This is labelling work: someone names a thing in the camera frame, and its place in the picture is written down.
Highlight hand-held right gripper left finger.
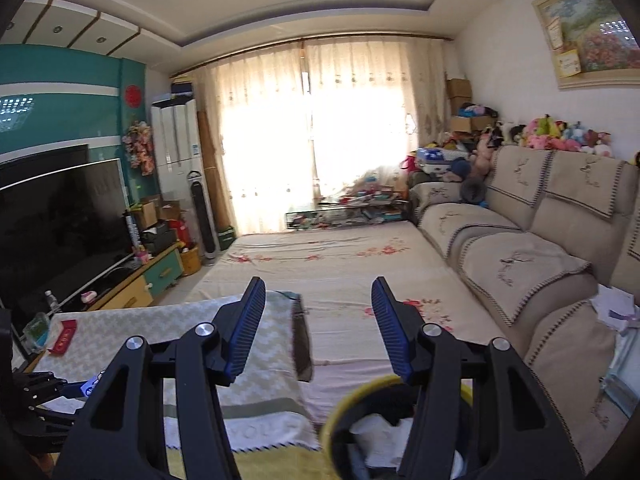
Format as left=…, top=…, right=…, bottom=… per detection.
left=52, top=276, right=267, bottom=480

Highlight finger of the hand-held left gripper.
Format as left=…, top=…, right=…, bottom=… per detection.
left=45, top=371, right=107, bottom=401

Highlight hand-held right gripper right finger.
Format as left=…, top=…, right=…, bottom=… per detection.
left=371, top=276, right=586, bottom=480

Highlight black yellow-rimmed trash bin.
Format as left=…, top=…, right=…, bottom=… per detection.
left=320, top=375, right=473, bottom=480

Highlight red tray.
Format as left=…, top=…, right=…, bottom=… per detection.
left=47, top=321, right=80, bottom=356

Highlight clear container with greens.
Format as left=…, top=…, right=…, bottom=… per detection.
left=22, top=310, right=51, bottom=351

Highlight grey chevron cloth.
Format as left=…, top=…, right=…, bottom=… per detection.
left=30, top=290, right=321, bottom=453

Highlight floral cream bedspread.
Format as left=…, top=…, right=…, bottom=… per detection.
left=185, top=220, right=506, bottom=426

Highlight yellow bucket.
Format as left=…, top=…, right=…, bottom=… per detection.
left=179, top=246, right=202, bottom=276

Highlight white crumpled plastic bag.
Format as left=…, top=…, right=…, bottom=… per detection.
left=350, top=412, right=463, bottom=480

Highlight red canister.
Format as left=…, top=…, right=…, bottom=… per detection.
left=170, top=219, right=193, bottom=251

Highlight black and white tower fan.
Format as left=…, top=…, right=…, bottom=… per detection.
left=186, top=171, right=218, bottom=266

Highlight black flat box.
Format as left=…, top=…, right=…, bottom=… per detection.
left=140, top=227, right=178, bottom=256

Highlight cluttered glass coffee table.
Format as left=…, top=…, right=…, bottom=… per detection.
left=285, top=195, right=408, bottom=231

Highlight beige sofa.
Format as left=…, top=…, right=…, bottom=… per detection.
left=407, top=145, right=640, bottom=471

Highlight tall black printed box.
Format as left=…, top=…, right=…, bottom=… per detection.
left=125, top=212, right=141, bottom=253

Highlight large curved black television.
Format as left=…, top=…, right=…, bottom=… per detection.
left=0, top=158, right=136, bottom=331

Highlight closed cardboard box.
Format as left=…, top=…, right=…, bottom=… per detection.
left=131, top=202, right=161, bottom=228

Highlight rolled bamboo mat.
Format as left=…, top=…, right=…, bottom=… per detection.
left=196, top=110, right=223, bottom=233

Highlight white standing air conditioner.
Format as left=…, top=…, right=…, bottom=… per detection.
left=151, top=99, right=207, bottom=241

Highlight sheer cream curtain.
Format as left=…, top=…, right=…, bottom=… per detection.
left=192, top=42, right=311, bottom=236
left=302, top=35, right=448, bottom=201

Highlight hanging artificial flower decoration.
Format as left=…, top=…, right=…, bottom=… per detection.
left=122, top=121, right=155, bottom=177

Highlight wide cardboard box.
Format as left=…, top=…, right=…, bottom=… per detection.
left=450, top=115, right=496, bottom=133

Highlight white papers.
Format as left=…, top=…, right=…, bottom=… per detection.
left=590, top=285, right=640, bottom=333

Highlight small black television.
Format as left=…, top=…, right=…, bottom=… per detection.
left=0, top=144, right=90, bottom=176

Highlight pale blue plastic bag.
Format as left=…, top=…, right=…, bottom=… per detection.
left=602, top=345, right=640, bottom=416

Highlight pile of plush toys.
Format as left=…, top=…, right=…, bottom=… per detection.
left=400, top=115, right=640, bottom=196

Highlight dark box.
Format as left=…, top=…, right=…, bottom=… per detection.
left=170, top=77, right=195, bottom=103

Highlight brown curtain rod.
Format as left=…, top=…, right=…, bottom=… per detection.
left=172, top=34, right=456, bottom=78

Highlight framed landscape painting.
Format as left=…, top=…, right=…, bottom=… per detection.
left=531, top=0, right=640, bottom=91

